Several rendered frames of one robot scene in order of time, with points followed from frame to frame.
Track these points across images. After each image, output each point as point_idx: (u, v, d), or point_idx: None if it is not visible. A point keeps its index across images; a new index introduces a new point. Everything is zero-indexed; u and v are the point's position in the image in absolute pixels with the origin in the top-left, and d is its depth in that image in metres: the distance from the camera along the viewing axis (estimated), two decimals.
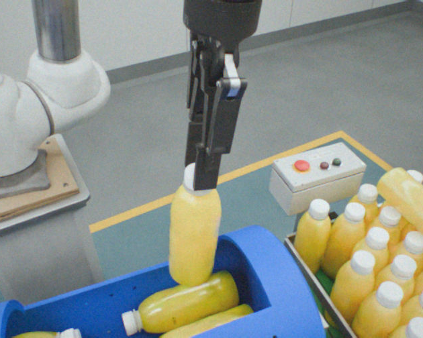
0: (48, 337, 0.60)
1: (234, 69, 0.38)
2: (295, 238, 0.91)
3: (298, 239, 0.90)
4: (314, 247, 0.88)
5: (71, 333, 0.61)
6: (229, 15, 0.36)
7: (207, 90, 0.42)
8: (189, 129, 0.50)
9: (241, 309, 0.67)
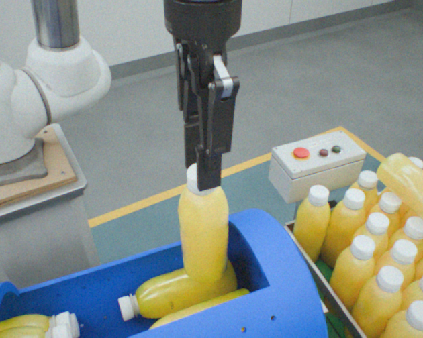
0: (43, 320, 0.59)
1: (225, 69, 0.38)
2: (295, 225, 0.91)
3: (297, 226, 0.89)
4: (313, 234, 0.87)
5: (66, 316, 0.60)
6: (213, 17, 0.36)
7: (199, 92, 0.42)
8: (185, 131, 0.50)
9: (239, 293, 0.67)
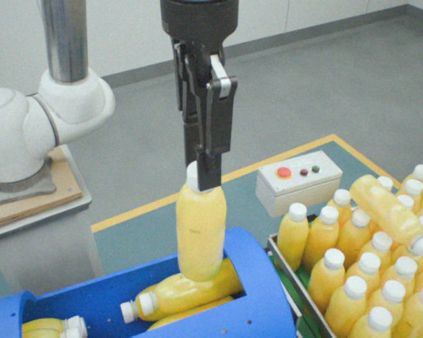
0: (57, 323, 0.70)
1: (222, 69, 0.38)
2: (277, 238, 1.01)
3: (279, 239, 0.99)
4: (293, 246, 0.98)
5: (77, 320, 0.71)
6: (209, 17, 0.36)
7: (197, 92, 0.42)
8: (185, 131, 0.50)
9: (224, 300, 0.77)
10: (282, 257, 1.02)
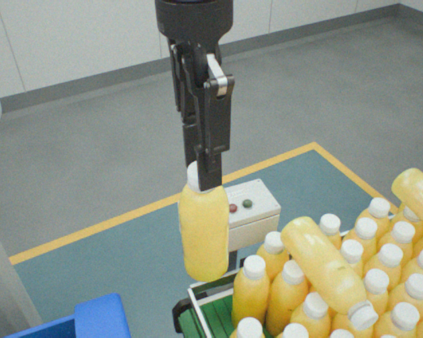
0: None
1: (219, 68, 0.38)
2: (180, 224, 0.59)
3: (180, 225, 0.57)
4: (203, 237, 0.56)
5: None
6: (204, 16, 0.36)
7: (195, 92, 0.42)
8: (184, 132, 0.50)
9: None
10: (190, 257, 0.60)
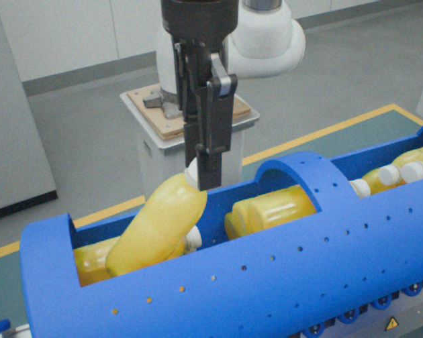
0: None
1: (222, 67, 0.38)
2: (139, 212, 0.55)
3: (146, 211, 0.53)
4: (164, 232, 0.52)
5: None
6: (209, 15, 0.36)
7: (197, 91, 0.42)
8: (185, 131, 0.50)
9: None
10: (130, 249, 0.54)
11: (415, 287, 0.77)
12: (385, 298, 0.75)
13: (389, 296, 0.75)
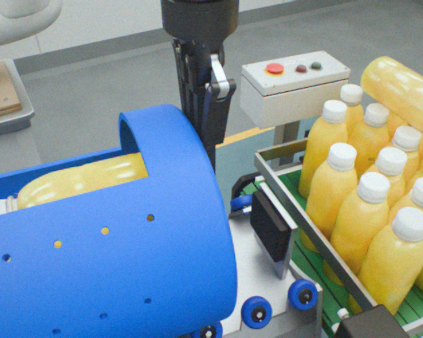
0: None
1: None
2: None
3: None
4: None
5: None
6: None
7: None
8: None
9: None
10: None
11: None
12: None
13: None
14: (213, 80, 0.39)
